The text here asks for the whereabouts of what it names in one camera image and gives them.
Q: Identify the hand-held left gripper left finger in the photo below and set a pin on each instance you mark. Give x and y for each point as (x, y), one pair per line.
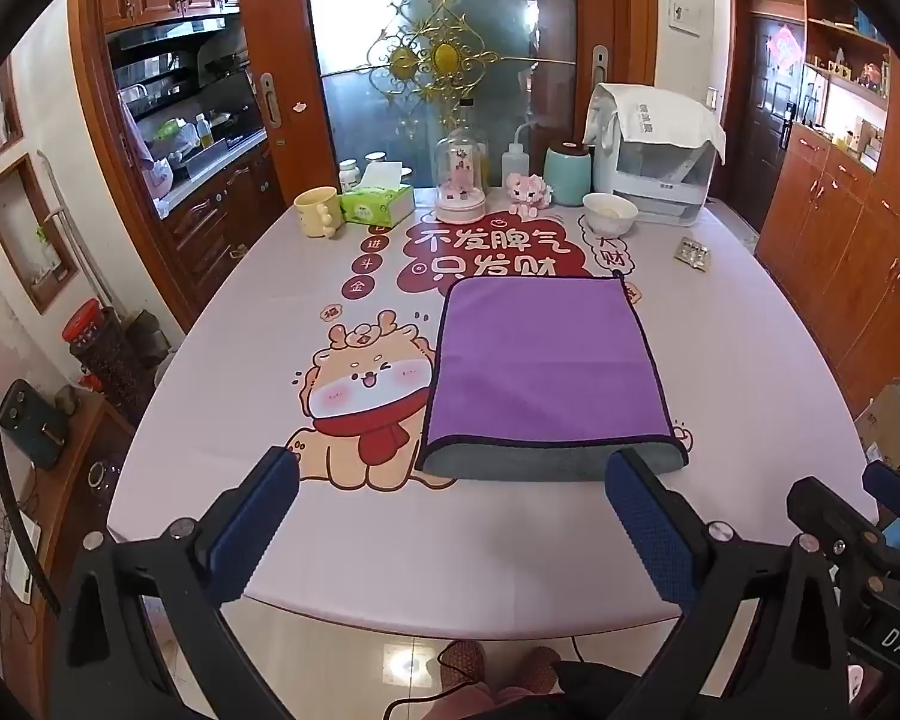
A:
(251, 517)

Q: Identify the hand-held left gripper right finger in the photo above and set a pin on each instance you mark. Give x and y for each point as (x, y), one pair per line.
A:
(649, 517)

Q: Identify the purple and grey towel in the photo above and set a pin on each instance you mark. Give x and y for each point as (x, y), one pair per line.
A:
(547, 360)

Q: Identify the cardboard box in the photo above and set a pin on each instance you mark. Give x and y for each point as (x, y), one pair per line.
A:
(889, 420)

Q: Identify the pink cartoon printed tablecloth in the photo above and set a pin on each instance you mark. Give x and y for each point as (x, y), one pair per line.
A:
(390, 540)

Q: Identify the person's pink slipper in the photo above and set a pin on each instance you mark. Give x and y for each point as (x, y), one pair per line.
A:
(463, 664)
(536, 669)

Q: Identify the red lidded jar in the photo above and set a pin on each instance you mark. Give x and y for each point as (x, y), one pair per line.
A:
(97, 345)

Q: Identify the dark green box device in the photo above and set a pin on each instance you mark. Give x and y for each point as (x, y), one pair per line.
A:
(34, 424)

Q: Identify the silver blister pack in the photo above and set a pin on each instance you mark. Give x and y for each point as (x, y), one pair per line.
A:
(691, 253)

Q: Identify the white bowl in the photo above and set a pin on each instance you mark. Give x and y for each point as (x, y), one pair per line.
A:
(609, 214)

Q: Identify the yellow mug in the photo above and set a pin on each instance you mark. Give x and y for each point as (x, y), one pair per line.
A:
(316, 211)

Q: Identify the white countertop appliance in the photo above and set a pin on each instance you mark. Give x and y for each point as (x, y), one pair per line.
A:
(660, 187)

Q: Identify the green tissue box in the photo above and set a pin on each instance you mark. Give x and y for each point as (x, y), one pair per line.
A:
(375, 206)

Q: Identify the pink plush toy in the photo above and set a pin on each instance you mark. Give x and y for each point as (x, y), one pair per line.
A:
(527, 195)

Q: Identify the teal canister with dark lid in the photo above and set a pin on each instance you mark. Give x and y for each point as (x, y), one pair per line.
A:
(568, 176)

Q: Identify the white pill bottle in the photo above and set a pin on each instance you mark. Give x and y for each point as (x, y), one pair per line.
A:
(348, 176)

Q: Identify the clear squeeze bottle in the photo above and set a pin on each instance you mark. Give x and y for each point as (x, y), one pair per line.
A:
(515, 165)

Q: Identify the glass dome with pink figure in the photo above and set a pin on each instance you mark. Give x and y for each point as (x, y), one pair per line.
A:
(461, 180)

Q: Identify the yellow liquid bottle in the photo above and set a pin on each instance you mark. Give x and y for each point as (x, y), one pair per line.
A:
(205, 133)

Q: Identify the white cloth cover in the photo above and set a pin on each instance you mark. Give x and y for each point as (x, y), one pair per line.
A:
(660, 116)

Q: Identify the dark brown door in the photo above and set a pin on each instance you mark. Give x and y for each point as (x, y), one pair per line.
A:
(765, 105)

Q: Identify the gold door ornament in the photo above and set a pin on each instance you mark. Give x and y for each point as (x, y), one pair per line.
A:
(431, 60)

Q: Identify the frosted glass sliding door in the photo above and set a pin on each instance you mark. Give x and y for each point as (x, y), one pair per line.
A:
(450, 15)

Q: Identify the wooden wall cabinet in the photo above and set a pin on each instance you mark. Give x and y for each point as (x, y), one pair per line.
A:
(840, 240)

